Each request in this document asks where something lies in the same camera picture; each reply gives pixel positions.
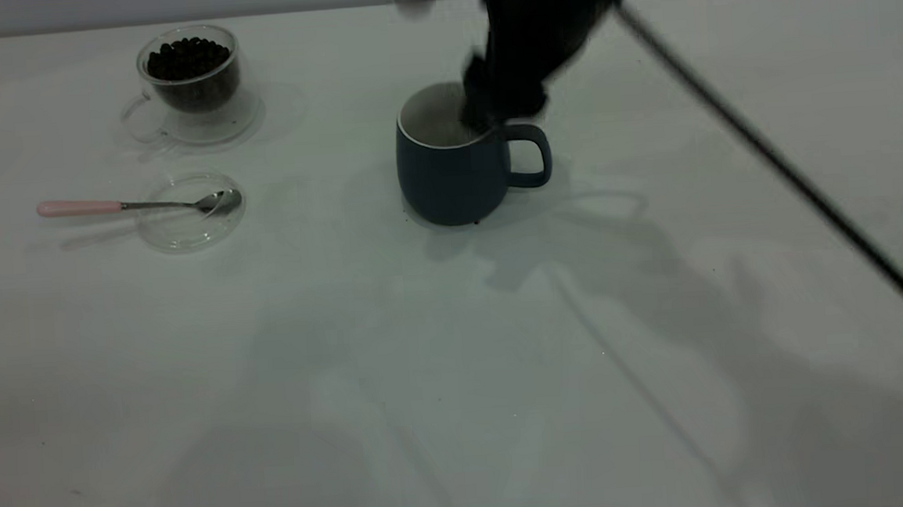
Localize black cable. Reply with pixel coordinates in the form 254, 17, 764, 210
615, 0, 903, 370

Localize dark grey ceramic mug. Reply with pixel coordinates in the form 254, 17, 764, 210
391, 75, 557, 230

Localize clear round glass lid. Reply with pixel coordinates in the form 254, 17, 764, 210
133, 169, 250, 255

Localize clear glass saucer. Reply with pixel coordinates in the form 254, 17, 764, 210
119, 81, 268, 153

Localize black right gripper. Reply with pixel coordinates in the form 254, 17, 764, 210
453, 0, 652, 137

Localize heap of dark coffee beans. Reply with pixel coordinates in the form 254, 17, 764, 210
145, 34, 241, 116

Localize metal spoon with pink handle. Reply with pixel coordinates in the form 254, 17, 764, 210
36, 188, 243, 228

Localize clear glass cup with handle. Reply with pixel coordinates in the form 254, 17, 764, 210
115, 22, 246, 146

